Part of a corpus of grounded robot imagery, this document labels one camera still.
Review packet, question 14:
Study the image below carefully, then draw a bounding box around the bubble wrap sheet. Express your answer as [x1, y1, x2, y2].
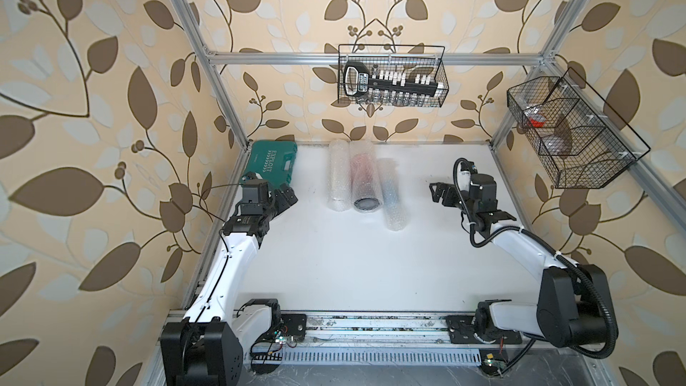
[377, 158, 409, 232]

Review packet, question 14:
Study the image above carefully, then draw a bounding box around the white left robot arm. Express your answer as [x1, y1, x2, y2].
[160, 178, 298, 385]

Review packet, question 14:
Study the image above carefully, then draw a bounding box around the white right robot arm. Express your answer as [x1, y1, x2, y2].
[429, 168, 619, 359]

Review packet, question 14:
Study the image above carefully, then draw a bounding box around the clear bubble wrap roll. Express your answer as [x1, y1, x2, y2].
[327, 140, 352, 212]

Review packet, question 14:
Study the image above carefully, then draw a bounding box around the bubble wrapped red vase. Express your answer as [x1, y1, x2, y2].
[349, 140, 382, 213]

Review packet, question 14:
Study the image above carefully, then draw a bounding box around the green plastic tool case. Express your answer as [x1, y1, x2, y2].
[241, 140, 298, 188]

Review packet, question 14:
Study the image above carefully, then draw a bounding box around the red item in basket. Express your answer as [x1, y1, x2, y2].
[522, 107, 548, 129]

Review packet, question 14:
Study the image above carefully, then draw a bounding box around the black socket tool set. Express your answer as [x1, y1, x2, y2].
[338, 61, 449, 98]

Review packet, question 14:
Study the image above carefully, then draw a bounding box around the black corrugated cable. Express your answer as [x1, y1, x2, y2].
[453, 157, 620, 360]

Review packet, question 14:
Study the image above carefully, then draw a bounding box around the black wire basket right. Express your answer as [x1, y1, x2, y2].
[507, 68, 650, 189]

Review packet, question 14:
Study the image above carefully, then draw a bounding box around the black wire basket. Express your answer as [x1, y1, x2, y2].
[338, 43, 449, 108]
[507, 68, 650, 189]

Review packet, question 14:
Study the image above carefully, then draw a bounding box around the black wire basket back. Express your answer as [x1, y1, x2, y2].
[338, 43, 449, 108]

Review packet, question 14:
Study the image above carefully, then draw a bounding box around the aluminium frame rail base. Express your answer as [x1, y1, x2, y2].
[239, 310, 618, 385]

